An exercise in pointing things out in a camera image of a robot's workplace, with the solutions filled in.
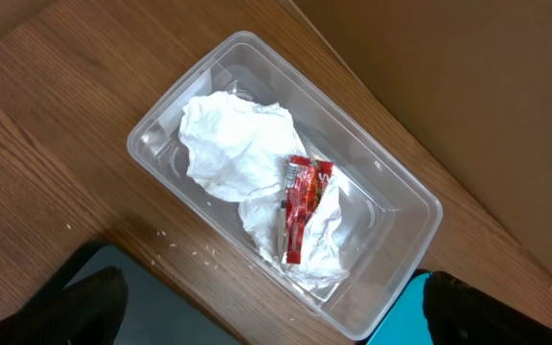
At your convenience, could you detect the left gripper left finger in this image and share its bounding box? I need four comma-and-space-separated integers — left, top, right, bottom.
0, 266, 128, 345

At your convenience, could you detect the red sauce packet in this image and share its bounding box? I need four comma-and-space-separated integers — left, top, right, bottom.
281, 155, 334, 265

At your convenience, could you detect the white napkin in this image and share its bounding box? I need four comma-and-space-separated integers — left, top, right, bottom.
178, 91, 307, 202
239, 167, 349, 290

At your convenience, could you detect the clear plastic bin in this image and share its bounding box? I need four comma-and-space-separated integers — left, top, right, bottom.
126, 32, 443, 340

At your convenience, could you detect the teal serving tray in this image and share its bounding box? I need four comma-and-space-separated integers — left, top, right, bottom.
363, 271, 433, 345

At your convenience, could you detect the black tray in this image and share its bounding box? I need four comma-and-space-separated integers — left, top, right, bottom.
27, 241, 239, 345

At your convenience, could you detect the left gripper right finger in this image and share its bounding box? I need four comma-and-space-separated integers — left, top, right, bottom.
423, 271, 552, 345

